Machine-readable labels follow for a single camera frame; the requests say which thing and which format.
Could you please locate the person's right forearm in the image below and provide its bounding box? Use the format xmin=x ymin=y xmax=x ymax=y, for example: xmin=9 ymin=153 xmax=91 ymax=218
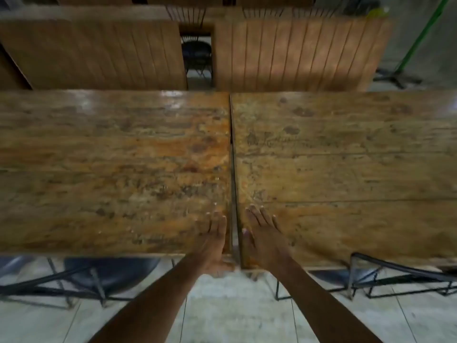
xmin=272 ymin=260 xmax=383 ymax=343

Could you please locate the black round stool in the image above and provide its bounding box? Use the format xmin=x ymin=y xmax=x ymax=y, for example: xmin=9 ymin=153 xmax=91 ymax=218
xmin=64 ymin=257 xmax=162 ymax=294

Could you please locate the person's left hand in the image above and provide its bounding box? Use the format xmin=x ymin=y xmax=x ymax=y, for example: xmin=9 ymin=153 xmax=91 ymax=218
xmin=194 ymin=210 xmax=237 ymax=277

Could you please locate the black metal table frame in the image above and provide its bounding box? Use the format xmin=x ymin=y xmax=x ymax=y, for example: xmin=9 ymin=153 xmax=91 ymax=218
xmin=274 ymin=252 xmax=457 ymax=302
xmin=0 ymin=258 xmax=133 ymax=308

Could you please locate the person's left forearm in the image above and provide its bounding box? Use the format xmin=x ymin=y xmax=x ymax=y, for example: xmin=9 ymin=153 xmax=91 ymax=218
xmin=88 ymin=254 xmax=219 ymax=343

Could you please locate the person's right hand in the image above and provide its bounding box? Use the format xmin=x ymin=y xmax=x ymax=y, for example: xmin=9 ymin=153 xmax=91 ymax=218
xmin=241 ymin=204 xmax=292 ymax=280

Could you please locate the wooden slatted table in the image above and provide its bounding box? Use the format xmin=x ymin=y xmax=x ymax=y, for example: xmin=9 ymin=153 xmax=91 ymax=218
xmin=0 ymin=6 xmax=188 ymax=91
xmin=213 ymin=7 xmax=393 ymax=92

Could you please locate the green pole stand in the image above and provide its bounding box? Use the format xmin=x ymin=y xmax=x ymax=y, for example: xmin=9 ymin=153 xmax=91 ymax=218
xmin=373 ymin=0 xmax=452 ymax=90

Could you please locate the black metal chair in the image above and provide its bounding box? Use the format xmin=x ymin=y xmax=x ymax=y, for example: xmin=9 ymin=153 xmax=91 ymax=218
xmin=181 ymin=34 xmax=213 ymax=78

